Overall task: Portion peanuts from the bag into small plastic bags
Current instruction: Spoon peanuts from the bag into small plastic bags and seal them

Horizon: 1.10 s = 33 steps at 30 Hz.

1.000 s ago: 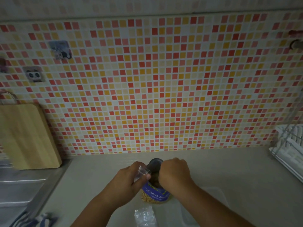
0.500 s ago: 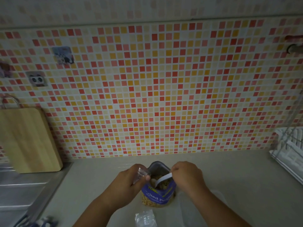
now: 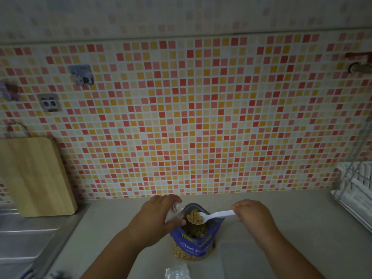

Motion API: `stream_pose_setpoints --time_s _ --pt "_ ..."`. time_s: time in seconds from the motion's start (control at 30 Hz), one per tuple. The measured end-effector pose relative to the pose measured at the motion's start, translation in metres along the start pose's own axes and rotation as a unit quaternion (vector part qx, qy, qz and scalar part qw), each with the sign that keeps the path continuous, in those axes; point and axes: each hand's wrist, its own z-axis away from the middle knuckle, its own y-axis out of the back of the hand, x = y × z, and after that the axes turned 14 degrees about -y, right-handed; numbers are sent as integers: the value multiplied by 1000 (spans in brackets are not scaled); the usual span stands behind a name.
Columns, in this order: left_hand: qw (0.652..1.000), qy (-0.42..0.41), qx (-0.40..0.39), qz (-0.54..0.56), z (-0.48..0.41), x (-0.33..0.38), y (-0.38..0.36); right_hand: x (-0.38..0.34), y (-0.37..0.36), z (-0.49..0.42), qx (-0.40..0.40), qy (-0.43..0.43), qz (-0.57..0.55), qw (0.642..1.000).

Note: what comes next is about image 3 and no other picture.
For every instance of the stainless steel sink drainboard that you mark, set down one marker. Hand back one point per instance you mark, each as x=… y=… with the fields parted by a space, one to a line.
x=26 y=238

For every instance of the small clear plastic bag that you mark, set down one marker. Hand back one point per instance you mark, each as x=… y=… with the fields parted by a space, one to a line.
x=176 y=207

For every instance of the wooden cutting board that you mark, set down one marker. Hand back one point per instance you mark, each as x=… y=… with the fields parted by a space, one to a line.
x=35 y=177

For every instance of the person's right forearm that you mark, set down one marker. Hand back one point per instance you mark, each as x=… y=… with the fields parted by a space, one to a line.
x=287 y=255

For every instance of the red wall hook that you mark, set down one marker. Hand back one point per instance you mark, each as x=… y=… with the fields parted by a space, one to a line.
x=359 y=62

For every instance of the white plastic spoon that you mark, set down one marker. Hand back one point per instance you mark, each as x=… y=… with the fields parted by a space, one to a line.
x=218 y=215

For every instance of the blue peanuts pouch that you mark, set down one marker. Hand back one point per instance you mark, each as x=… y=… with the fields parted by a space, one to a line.
x=200 y=244

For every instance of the white dish rack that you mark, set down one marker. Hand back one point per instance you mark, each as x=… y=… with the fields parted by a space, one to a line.
x=356 y=194

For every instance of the small clear zip bag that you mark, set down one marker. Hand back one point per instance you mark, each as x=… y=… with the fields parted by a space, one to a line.
x=177 y=272

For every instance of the grey cat wall hook sticker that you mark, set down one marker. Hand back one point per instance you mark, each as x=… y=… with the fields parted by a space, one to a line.
x=82 y=74

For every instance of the person's left hand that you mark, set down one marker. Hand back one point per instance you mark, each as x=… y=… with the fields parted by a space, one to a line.
x=151 y=220

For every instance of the panda wall hook sticker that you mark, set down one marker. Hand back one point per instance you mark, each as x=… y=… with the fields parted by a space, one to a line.
x=49 y=103

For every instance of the person's right hand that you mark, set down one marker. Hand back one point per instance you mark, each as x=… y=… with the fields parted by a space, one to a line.
x=255 y=217

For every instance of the person's left forearm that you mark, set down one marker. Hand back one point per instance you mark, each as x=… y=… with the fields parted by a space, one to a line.
x=116 y=258

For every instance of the blue striped dish cloth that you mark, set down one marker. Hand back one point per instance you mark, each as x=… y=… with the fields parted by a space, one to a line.
x=56 y=275

